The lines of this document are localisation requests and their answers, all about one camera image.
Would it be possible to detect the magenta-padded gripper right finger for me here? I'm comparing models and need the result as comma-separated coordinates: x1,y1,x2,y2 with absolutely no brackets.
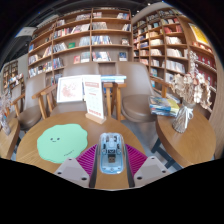
123,143,172,189

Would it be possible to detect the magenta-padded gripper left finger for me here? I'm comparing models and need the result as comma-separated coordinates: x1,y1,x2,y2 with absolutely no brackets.
53,143,100,189

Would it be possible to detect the transparent pale blue computer mouse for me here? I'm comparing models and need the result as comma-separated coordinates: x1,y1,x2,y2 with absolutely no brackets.
98,132,126,175

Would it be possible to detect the green smiley mouse pad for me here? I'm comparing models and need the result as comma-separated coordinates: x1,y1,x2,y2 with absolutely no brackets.
36,123,89,164

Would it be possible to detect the round wooden side table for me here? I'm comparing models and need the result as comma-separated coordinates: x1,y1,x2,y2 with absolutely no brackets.
154,106,217,169
0,116,21,161

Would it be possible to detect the stack of colourful books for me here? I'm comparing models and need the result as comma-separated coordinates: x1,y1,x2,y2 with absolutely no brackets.
148,94,181,118

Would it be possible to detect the brown padded wooden armchair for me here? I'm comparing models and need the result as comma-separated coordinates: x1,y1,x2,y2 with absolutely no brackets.
31,61,128,122
10,73,48,132
116,61,172,124

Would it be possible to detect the white sign in wooden base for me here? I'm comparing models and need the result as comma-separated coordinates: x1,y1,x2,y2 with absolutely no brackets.
82,74,108,125

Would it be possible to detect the white framed floral picture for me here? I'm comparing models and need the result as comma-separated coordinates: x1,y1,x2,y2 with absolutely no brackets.
56,75,84,104

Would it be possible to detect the pale blue book stack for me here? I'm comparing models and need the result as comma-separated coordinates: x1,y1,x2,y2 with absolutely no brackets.
100,74,128,84

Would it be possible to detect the distant small wooden bookshelf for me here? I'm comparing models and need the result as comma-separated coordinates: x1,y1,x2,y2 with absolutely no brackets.
1,59,25,92

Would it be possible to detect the angled wooden bookshelf with books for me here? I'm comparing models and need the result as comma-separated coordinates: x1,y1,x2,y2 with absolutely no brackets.
132,7,218,112

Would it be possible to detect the white hanging ceiling sign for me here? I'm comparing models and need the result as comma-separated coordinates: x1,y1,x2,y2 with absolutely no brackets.
14,26,38,39

